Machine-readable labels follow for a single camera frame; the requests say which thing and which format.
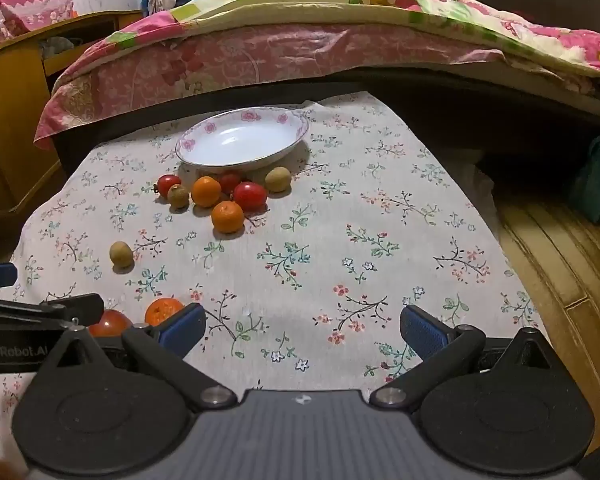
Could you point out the small red tomato with stem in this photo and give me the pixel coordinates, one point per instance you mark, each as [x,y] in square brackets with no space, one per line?
[170,184]

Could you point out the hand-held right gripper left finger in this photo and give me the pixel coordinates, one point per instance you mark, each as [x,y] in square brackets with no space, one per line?
[182,329]

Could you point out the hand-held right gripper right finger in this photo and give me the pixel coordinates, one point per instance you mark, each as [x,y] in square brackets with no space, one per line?
[422,331]

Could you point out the grey cloth bundle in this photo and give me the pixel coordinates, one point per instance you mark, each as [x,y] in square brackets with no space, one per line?
[55,46]

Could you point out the yellow wooden desk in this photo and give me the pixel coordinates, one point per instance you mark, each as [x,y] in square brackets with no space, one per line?
[10,110]

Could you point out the pink floral bedsheet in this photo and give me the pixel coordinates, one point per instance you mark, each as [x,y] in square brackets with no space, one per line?
[230,60]

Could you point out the white floral tablecloth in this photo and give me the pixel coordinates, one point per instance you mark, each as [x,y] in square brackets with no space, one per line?
[305,240]

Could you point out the pink cloth cover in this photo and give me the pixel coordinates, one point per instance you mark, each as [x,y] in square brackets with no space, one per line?
[35,2]

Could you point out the green bag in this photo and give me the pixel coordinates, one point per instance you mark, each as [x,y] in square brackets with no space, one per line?
[595,180]

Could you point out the white plate with pink flowers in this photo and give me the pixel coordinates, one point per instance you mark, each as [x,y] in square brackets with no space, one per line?
[240,140]

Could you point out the orange mandarin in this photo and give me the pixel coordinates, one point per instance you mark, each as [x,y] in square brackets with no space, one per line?
[161,311]
[227,216]
[206,191]

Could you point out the large red tomato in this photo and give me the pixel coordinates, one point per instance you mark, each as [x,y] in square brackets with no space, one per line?
[111,324]

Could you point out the pink and green quilt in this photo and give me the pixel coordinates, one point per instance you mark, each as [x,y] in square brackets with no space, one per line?
[430,15]

